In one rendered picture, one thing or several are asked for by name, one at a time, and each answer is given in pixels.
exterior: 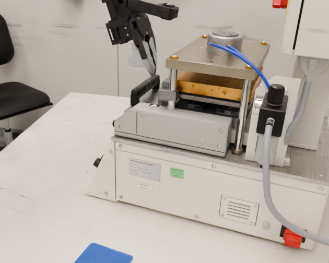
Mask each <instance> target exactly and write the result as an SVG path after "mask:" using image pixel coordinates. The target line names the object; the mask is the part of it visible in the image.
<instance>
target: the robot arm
mask: <svg viewBox="0 0 329 263"><path fill-rule="evenodd" d="M101 1H102V3H106V5H107V8H108V11H109V15H110V18H111V20H110V21H108V23H105V25H106V28H107V31H108V34H109V37H110V40H111V43H112V45H117V44H124V43H127V42H129V41H131V40H133V43H132V50H133V54H132V55H131V56H130V57H129V58H128V64H129V65H130V66H132V67H146V69H147V70H148V72H149V73H150V75H151V76H154V75H155V74H156V70H157V50H156V41H155V36H154V33H153V31H152V28H151V23H150V21H149V18H148V16H147V15H146V14H150V15H153V16H157V17H160V18H161V19H164V20H172V19H174V18H177V17H178V12H179V7H176V6H175V5H173V4H170V3H161V2H157V1H153V0H101ZM145 13H146V14H145ZM109 29H110V30H111V33H112V36H113V40H112V37H111V33H110V30H109Z"/></svg>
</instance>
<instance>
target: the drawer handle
mask: <svg viewBox="0 0 329 263"><path fill-rule="evenodd" d="M151 89H157V90H158V89H160V76H159V75H154V76H151V77H149V78H148V79H146V80H145V81H144V82H142V83H141V84H139V85H138V86H137V87H135V88H134V89H132V90H131V105H132V106H135V105H137V104H138V103H139V98H140V97H142V96H143V95H144V94H145V93H147V92H148V91H149V90H151Z"/></svg>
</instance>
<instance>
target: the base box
mask: <svg viewBox="0 0 329 263"><path fill-rule="evenodd" d="M269 179H270V190H271V198H272V202H273V204H274V206H275V208H276V210H277V211H278V212H279V213H280V215H282V216H283V217H284V218H285V219H286V220H287V221H289V222H290V223H292V224H293V225H295V226H297V227H299V228H301V229H303V230H305V231H307V232H310V233H312V234H315V235H317V234H318V231H319V227H320V224H321V220H322V216H323V212H324V209H325V205H326V202H327V198H328V194H329V186H328V185H323V184H318V183H313V182H308V181H303V180H298V179H295V178H290V177H285V176H280V175H275V174H269ZM85 194H87V195H91V196H95V197H99V198H103V199H106V200H110V201H115V202H117V201H118V200H119V201H123V202H128V203H130V204H134V205H138V206H142V207H146V208H150V209H154V210H158V211H162V212H166V213H169V214H173V215H176V216H181V217H184V218H188V219H192V220H196V221H200V222H204V223H208V224H212V225H216V226H219V227H222V228H227V229H231V230H234V231H238V232H242V233H246V234H250V235H254V236H258V237H262V238H266V239H269V240H272V241H277V242H281V243H284V245H286V246H290V247H294V248H304V249H308V250H313V249H314V244H315V241H312V240H310V239H307V238H305V237H303V236H301V235H299V234H297V233H295V232H293V231H291V230H289V229H288V228H286V227H285V226H283V225H282V224H281V223H280V222H279V221H278V220H276V218H275V217H274V216H273V215H272V214H271V212H270V211H269V209H268V207H267V205H266V202H265V198H264V191H263V172H261V171H256V170H250V169H246V168H241V167H238V166H233V165H228V164H223V163H218V162H213V161H208V160H203V159H198V158H194V157H188V156H184V155H180V154H175V153H171V152H165V151H161V150H156V149H150V148H146V147H141V146H136V145H131V144H126V143H123V142H118V141H113V140H111V141H110V143H109V145H108V147H107V149H106V151H105V153H104V155H103V157H102V159H101V161H100V163H99V166H98V168H97V170H96V172H95V174H94V176H93V178H92V180H91V182H90V184H89V186H88V188H87V190H86V192H85Z"/></svg>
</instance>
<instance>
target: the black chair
mask: <svg viewBox="0 0 329 263"><path fill-rule="evenodd" d="M13 56H14V47H13V43H12V41H11V37H10V34H9V30H8V26H7V23H6V21H5V19H4V17H3V16H2V15H0V65H3V64H7V63H8V62H10V61H11V60H12V58H13ZM49 105H53V103H50V98H49V96H48V95H47V94H46V93H45V92H43V91H40V90H38V89H35V88H33V87H30V86H28V85H25V84H23V83H20V82H16V81H11V82H5V83H0V121H1V120H3V119H4V123H5V129H4V135H5V142H6V145H5V146H3V147H0V151H2V150H3V149H4V148H5V147H6V146H8V145H9V144H10V143H11V142H12V141H13V140H15V139H16V138H17V137H18V133H17V132H14V133H13V131H12V129H11V128H10V125H9V119H8V118H10V117H13V116H17V115H20V114H23V113H27V112H30V111H33V110H37V109H40V108H43V107H45V106H49Z"/></svg>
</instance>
